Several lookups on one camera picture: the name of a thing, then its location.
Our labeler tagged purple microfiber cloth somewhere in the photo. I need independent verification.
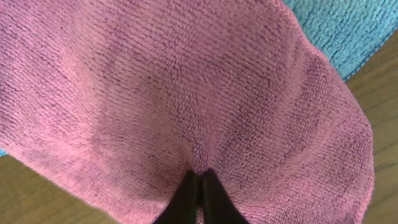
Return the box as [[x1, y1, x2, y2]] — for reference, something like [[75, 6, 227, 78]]
[[1, 1, 374, 223]]

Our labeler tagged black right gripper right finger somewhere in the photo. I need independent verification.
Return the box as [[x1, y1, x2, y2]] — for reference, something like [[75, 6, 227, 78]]
[[201, 169, 249, 224]]

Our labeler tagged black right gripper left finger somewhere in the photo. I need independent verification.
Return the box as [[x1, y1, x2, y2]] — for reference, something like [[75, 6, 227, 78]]
[[153, 170, 200, 224]]

